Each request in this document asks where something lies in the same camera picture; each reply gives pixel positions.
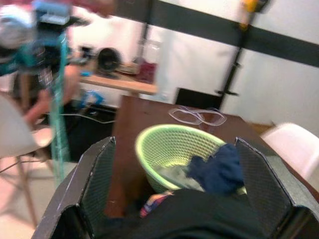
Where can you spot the black box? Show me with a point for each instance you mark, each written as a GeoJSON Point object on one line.
{"type": "Point", "coordinates": [199, 99]}

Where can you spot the teal plastic hanger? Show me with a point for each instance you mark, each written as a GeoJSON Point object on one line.
{"type": "Point", "coordinates": [59, 124]}

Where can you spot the yellow clamp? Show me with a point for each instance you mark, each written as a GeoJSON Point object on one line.
{"type": "Point", "coordinates": [250, 7]}

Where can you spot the dark blue garment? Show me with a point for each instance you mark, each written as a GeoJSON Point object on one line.
{"type": "Point", "coordinates": [219, 169]}

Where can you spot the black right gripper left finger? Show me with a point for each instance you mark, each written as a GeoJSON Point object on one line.
{"type": "Point", "coordinates": [74, 189]}

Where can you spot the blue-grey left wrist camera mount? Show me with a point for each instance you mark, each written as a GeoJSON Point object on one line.
{"type": "Point", "coordinates": [51, 10]}

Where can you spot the green plastic laundry basket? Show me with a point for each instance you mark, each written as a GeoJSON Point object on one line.
{"type": "Point", "coordinates": [174, 147]}

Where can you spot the black printed t-shirt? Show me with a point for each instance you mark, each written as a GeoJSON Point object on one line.
{"type": "Point", "coordinates": [199, 219]}

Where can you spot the black stand pole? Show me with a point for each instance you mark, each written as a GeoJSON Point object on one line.
{"type": "Point", "coordinates": [233, 74]}

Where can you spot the black round fan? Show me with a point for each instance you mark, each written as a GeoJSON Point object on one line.
{"type": "Point", "coordinates": [108, 61]}

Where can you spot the pink and blue striped garment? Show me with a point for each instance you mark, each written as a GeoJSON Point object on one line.
{"type": "Point", "coordinates": [152, 204]}

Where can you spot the light wooden desk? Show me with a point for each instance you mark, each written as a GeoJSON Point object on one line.
{"type": "Point", "coordinates": [119, 83]}

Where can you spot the white shell chair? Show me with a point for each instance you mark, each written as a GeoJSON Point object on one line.
{"type": "Point", "coordinates": [294, 144]}
{"type": "Point", "coordinates": [12, 134]}

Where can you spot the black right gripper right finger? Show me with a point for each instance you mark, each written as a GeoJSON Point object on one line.
{"type": "Point", "coordinates": [274, 194]}

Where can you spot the pale grey cloth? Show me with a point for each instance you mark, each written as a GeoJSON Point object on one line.
{"type": "Point", "coordinates": [179, 175]}

